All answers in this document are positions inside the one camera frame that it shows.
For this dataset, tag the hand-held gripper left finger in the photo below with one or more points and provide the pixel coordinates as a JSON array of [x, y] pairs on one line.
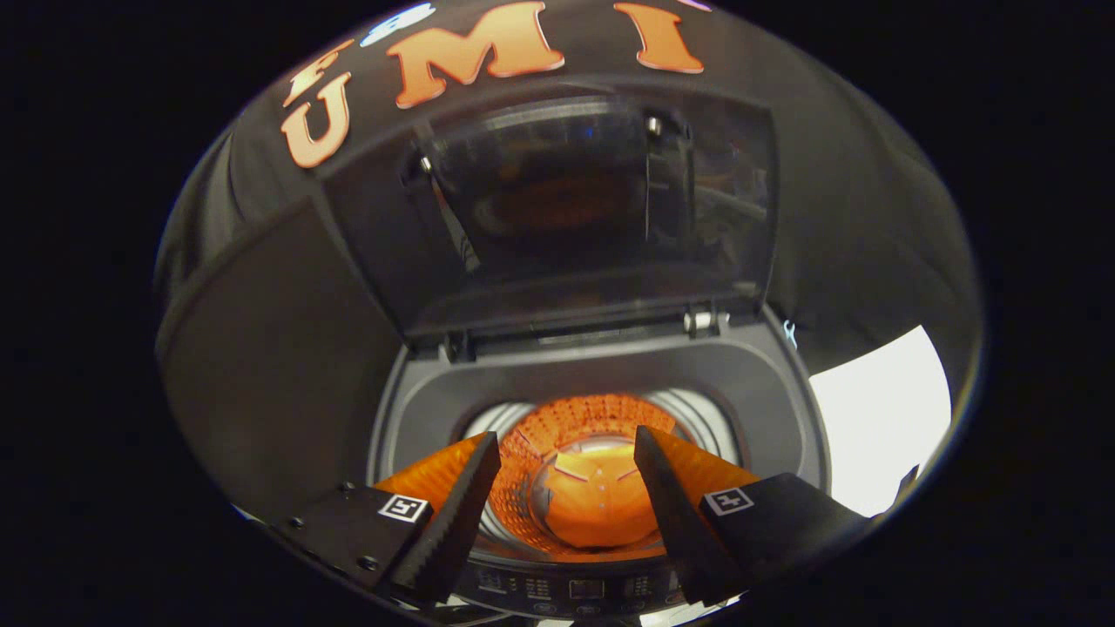
[[457, 531]]

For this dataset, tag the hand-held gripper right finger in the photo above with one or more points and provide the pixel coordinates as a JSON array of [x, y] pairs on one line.
[[675, 531]]

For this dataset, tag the yellow polo shirt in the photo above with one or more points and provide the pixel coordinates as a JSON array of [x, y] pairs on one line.
[[601, 496]]

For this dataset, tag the grey washing machine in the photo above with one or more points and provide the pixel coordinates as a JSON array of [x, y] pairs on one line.
[[766, 392]]

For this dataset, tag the light blue clip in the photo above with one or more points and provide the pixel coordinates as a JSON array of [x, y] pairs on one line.
[[790, 333]]

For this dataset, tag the white board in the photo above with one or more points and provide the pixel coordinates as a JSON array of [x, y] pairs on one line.
[[880, 418]]

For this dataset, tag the grey side table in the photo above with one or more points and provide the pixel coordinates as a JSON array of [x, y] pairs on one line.
[[270, 366]]

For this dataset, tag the black backdrop cloth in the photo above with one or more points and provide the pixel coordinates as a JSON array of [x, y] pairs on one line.
[[862, 200]]

